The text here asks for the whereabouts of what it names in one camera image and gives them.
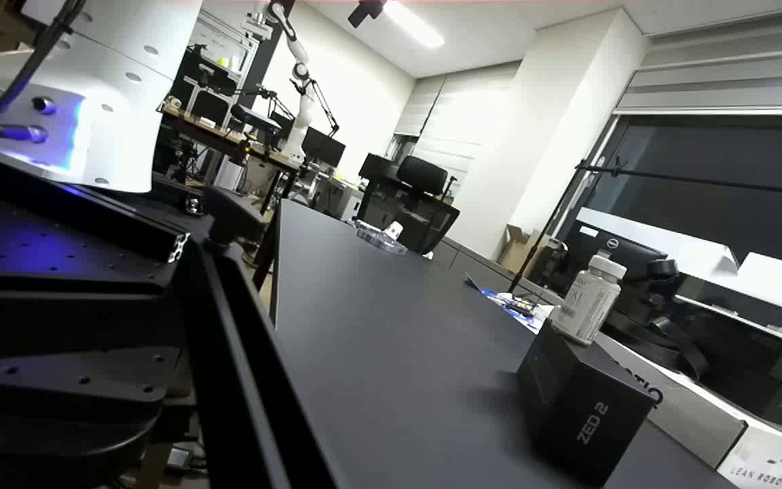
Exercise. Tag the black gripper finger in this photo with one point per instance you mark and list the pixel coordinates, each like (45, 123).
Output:
(364, 13)

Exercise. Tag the white capped pill bottle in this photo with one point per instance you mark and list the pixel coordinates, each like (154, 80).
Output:
(588, 301)

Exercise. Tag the slim white background robot arm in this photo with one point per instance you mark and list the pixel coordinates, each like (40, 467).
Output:
(300, 112)

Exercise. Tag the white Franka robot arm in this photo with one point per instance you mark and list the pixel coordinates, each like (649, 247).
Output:
(120, 90)

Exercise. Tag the brown cardboard box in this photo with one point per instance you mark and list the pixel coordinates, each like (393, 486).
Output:
(519, 248)

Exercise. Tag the black ZED box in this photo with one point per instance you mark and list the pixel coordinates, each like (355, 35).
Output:
(581, 408)

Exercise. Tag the long white cardboard box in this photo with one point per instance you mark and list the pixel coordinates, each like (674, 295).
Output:
(686, 408)

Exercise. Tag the white box with printed text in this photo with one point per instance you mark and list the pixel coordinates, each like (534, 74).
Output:
(775, 463)

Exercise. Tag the long ceiling light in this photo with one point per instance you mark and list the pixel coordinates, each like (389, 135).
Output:
(413, 25)

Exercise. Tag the black computer monitor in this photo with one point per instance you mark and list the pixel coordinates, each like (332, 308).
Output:
(325, 147)

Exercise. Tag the small black office chair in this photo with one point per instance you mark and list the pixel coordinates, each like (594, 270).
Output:
(375, 179)

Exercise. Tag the cluttered dark workbench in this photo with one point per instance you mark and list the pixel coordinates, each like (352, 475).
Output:
(219, 126)

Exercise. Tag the large black office chair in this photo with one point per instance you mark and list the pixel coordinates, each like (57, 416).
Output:
(424, 194)

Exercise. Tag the small clear plastic item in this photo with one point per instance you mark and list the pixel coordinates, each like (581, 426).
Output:
(380, 236)

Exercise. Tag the black slanted stand pole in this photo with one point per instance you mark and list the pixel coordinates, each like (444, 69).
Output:
(549, 228)

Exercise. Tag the blue printed paper sheet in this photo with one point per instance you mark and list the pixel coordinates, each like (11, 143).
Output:
(515, 302)

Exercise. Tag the white roller blind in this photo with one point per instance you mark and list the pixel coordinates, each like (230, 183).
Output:
(725, 77)

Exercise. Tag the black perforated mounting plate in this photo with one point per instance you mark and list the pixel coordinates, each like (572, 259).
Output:
(40, 241)

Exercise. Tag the black equipment case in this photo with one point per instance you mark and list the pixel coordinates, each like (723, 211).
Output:
(754, 362)

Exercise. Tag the black table frame rail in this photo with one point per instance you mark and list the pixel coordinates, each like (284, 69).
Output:
(245, 389)

